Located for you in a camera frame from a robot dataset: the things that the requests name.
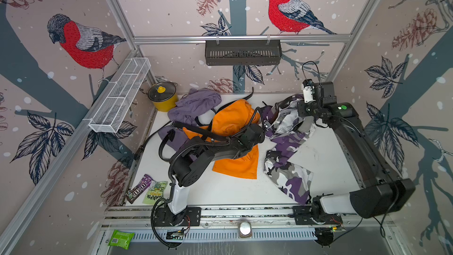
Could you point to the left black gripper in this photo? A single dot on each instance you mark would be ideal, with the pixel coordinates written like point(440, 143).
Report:
point(259, 140)

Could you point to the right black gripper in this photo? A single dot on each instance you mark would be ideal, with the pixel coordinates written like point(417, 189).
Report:
point(301, 109)

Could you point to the orange trousers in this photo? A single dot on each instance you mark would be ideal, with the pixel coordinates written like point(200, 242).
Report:
point(245, 167)

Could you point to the purple camouflage trousers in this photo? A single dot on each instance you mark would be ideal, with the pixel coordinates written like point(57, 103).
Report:
point(291, 179)

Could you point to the lavender purple trousers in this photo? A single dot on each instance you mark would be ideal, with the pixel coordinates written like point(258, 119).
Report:
point(187, 110)

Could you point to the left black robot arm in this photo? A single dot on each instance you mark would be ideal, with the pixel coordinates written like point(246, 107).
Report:
point(188, 164)

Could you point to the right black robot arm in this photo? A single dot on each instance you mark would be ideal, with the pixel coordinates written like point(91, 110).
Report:
point(382, 190)

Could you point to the black hanging basket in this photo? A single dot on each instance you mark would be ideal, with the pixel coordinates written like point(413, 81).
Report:
point(243, 53)

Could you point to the yellow pot with lid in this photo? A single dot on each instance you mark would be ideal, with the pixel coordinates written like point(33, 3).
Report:
point(163, 96)

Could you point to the green snack wrapper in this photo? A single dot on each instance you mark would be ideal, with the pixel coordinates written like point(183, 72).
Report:
point(155, 191)

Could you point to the dark candy bar wrapper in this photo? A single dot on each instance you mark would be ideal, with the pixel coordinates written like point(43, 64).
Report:
point(133, 194)

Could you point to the green wipes packet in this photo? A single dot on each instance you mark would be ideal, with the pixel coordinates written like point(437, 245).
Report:
point(121, 239)

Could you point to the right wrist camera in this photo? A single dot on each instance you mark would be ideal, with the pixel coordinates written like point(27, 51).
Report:
point(308, 88)

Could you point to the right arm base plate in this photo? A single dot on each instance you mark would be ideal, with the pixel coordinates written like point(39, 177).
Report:
point(306, 215)

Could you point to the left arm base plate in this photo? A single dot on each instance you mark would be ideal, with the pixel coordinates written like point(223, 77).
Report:
point(163, 217)

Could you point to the white wire mesh shelf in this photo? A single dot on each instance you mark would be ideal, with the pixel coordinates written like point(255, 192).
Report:
point(114, 107)

